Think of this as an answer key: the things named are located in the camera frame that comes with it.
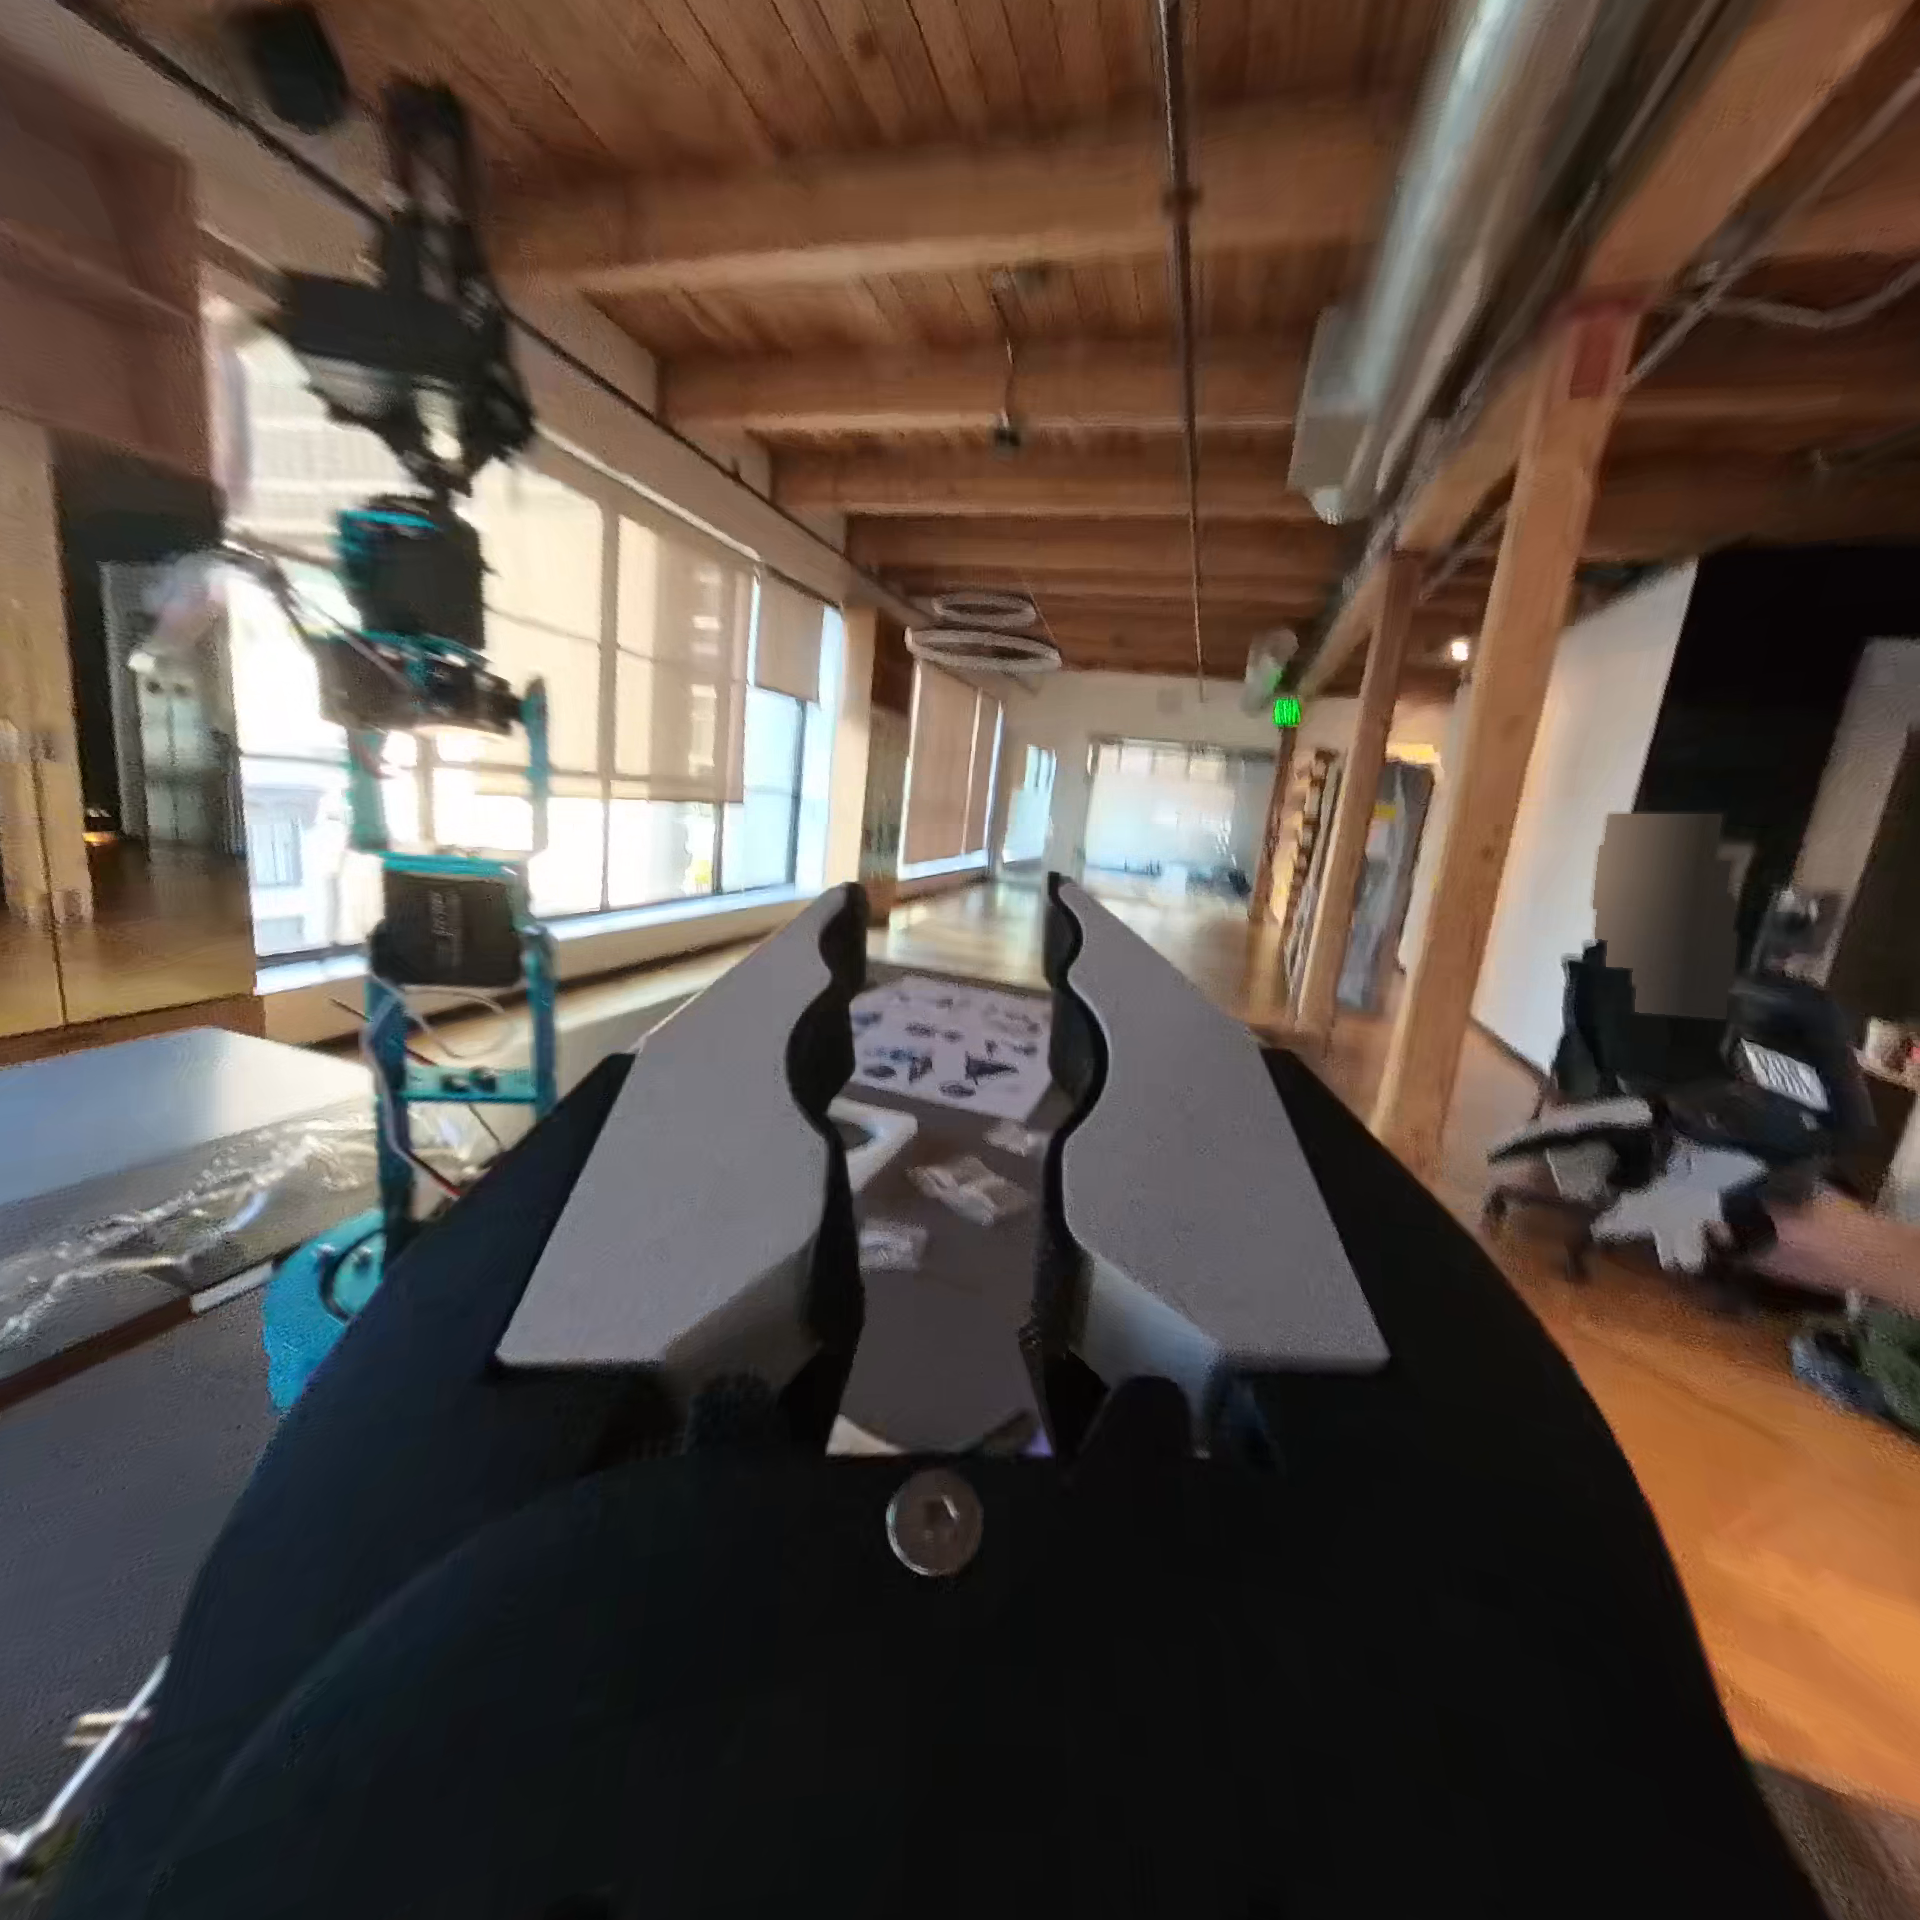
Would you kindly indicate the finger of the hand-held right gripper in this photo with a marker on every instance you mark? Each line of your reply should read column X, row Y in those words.
column 1686, row 1208
column 1574, row 1144

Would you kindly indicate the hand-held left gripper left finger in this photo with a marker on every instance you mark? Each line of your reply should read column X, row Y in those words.
column 675, row 1171

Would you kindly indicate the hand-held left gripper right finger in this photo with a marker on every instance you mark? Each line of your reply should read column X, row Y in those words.
column 1200, row 1171

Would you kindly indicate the teal toy robot arm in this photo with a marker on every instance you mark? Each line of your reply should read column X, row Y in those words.
column 428, row 599

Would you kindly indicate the black office chair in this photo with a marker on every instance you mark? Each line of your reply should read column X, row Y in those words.
column 1589, row 1037

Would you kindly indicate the dark patterned bag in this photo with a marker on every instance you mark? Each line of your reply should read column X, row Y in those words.
column 1868, row 1366

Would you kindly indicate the beige roller blind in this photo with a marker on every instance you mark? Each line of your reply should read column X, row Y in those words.
column 682, row 645
column 953, row 765
column 796, row 638

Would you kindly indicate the crinkled clear plastic wrap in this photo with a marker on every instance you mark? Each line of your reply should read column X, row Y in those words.
column 149, row 1231

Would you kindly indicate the thin ceiling pipe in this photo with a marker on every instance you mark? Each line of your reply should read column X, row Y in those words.
column 1185, row 300

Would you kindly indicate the wooden support post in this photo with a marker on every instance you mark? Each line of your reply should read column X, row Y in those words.
column 1357, row 780
column 1500, row 751

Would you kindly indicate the silver ventilation duct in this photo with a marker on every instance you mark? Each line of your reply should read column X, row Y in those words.
column 1441, row 225

